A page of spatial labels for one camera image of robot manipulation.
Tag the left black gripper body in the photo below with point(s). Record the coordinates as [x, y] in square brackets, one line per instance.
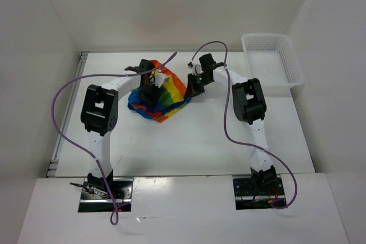
[146, 93]

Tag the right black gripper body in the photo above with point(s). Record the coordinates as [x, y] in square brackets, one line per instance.
[201, 81]

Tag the rainbow striped shorts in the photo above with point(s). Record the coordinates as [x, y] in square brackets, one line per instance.
[169, 103]

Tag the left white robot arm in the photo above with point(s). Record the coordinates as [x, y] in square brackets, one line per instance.
[99, 115]

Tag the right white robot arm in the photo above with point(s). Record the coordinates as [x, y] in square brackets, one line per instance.
[249, 107]

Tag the white plastic basket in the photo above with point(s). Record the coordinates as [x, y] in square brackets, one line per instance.
[271, 58]

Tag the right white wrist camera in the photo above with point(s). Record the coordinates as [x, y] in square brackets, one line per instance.
[196, 69]

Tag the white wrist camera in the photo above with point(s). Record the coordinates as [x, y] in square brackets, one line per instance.
[196, 69]
[159, 79]

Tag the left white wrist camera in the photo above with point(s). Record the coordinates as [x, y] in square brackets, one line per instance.
[159, 79]

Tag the aluminium table edge rail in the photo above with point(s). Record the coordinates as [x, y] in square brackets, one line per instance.
[73, 87]

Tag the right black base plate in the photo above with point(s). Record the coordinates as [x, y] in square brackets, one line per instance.
[247, 198]

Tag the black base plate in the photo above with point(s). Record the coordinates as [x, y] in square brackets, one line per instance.
[247, 198]
[96, 201]

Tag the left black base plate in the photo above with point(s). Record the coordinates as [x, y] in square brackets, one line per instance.
[96, 201]

